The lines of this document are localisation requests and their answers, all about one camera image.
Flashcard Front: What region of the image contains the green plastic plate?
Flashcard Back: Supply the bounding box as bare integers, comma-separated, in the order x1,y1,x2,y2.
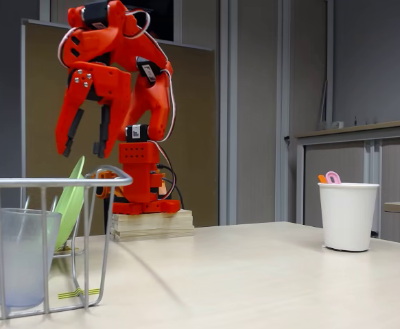
53,156,86,250

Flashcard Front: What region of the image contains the translucent grey plastic cup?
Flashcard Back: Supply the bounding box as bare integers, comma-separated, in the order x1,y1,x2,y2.
0,208,62,308

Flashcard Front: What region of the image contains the light orange table clamp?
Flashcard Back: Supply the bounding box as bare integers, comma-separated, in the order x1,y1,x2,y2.
84,169,134,200

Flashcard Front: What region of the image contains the brown partition board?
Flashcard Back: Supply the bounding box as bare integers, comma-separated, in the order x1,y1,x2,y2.
20,19,220,237

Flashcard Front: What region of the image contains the wooden base block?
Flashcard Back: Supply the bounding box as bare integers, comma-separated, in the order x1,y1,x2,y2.
110,208,196,243

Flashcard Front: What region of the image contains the grey cabinet wooden top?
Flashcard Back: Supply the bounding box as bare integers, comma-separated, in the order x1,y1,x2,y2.
294,118,400,246

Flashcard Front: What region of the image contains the white paper cup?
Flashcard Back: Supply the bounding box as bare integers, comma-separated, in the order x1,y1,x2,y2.
317,182,381,253

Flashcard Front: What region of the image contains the black power cable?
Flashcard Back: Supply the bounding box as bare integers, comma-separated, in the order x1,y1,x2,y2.
156,163,185,210

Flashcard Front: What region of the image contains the metal wire dish rack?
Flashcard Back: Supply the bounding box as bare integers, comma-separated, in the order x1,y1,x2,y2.
0,165,134,324

